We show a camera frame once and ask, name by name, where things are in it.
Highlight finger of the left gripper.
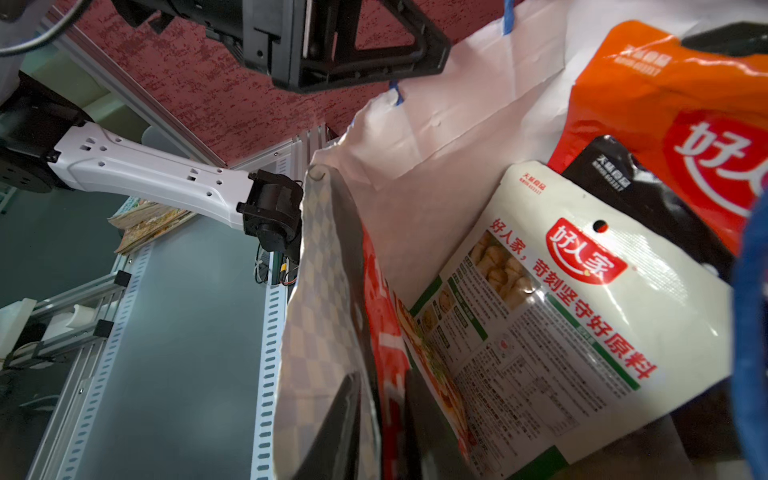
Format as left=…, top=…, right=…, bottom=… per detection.
left=305, top=1, right=451, bottom=90

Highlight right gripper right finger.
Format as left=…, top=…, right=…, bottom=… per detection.
left=405, top=369, right=475, bottom=479

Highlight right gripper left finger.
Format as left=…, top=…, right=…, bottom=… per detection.
left=294, top=372, right=362, bottom=480

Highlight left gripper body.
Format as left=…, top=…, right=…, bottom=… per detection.
left=113, top=0, right=341, bottom=93

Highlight blue checkered paper bag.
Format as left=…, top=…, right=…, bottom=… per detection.
left=272, top=1, right=767, bottom=479

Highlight white condiment packet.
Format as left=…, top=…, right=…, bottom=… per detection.
left=404, top=161, right=732, bottom=479

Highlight orange condiment packet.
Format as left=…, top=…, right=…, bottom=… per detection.
left=549, top=21, right=767, bottom=254

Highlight black red condiment packet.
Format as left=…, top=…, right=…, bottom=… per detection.
left=327, top=168, right=469, bottom=479

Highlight dark condiment packet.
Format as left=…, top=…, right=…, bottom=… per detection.
left=563, top=135, right=735, bottom=283

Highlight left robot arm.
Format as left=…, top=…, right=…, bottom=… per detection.
left=1, top=1, right=451, bottom=262

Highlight stack of magazines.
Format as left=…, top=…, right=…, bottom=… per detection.
left=108, top=197, right=196, bottom=255

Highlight left corner metal post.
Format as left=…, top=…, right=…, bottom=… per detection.
left=22, top=26, right=227, bottom=168

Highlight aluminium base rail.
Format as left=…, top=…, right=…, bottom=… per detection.
left=0, top=125, right=328, bottom=480

